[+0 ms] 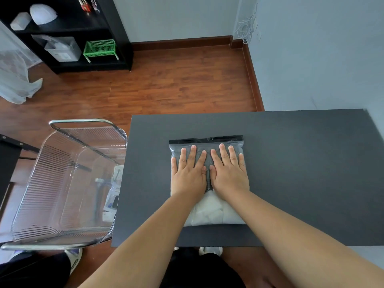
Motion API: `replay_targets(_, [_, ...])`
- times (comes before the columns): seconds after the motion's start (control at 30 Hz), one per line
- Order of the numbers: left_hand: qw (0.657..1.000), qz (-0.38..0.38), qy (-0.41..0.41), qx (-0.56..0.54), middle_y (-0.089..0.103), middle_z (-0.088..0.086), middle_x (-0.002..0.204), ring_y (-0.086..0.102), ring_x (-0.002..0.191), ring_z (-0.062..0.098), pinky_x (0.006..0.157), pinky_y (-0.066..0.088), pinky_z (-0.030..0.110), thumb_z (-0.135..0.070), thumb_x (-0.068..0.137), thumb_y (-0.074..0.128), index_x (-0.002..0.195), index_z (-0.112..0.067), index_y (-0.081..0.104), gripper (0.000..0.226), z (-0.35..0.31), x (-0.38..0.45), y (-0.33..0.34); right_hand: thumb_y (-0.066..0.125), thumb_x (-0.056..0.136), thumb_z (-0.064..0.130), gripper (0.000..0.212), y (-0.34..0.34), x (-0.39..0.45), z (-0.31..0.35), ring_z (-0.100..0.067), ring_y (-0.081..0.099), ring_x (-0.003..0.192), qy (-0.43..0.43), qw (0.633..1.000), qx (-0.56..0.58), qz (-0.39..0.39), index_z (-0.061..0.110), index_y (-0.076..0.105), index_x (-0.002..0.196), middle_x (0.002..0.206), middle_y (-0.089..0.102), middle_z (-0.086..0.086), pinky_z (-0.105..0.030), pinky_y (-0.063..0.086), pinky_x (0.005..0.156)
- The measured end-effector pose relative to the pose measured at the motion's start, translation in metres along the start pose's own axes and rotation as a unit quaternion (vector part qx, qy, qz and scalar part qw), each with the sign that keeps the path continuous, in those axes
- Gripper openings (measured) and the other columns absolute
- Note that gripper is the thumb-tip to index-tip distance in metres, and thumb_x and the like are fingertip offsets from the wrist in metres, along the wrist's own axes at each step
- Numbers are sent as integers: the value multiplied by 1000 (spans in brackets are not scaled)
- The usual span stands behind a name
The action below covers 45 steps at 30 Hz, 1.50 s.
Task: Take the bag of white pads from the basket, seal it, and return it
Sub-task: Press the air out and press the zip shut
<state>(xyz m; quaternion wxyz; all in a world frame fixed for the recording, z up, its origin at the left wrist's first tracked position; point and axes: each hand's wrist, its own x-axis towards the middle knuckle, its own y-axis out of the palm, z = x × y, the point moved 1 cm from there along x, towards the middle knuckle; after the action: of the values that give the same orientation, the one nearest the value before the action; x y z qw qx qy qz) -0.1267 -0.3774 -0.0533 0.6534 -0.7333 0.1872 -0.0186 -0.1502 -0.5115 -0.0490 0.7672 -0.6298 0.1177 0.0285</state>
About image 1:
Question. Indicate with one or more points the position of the person's right forearm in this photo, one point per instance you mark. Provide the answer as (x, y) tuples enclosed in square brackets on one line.
[(300, 242)]

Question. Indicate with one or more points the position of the row of nail polish bottles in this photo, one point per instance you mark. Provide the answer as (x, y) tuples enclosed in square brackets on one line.
[(85, 5)]

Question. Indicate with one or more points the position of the clear zip bag with cotton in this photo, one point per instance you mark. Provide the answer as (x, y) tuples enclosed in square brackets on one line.
[(216, 212)]

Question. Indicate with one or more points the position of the person's left hand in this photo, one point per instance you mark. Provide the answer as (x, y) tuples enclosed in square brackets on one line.
[(189, 179)]

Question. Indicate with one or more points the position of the white hand rest block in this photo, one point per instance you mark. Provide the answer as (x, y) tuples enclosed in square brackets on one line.
[(20, 21)]

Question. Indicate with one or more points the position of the black table metal legs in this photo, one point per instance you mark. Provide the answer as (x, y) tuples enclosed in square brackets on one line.
[(7, 164)]

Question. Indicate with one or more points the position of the white storage box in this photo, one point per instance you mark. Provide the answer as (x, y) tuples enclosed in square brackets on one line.
[(63, 50)]

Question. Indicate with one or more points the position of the white lace tablecloth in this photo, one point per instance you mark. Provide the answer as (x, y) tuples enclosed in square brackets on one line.
[(15, 80)]

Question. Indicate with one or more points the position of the pile of small packets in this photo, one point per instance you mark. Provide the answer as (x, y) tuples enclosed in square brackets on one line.
[(112, 203)]

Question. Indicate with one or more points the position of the person's left forearm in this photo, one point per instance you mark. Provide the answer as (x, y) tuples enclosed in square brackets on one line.
[(144, 242)]

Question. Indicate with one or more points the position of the black bookshelf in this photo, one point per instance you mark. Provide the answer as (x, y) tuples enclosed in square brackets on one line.
[(120, 26)]

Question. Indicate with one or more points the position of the green plastic basket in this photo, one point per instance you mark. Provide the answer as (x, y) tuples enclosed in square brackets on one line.
[(100, 48)]

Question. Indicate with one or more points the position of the person's black trousers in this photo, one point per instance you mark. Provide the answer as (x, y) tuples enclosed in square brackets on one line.
[(195, 272)]

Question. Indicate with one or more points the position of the white dome nail lamp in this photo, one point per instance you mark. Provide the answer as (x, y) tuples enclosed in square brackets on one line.
[(43, 14)]

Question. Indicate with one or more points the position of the person's right hand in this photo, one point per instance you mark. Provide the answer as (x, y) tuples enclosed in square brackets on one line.
[(229, 179)]

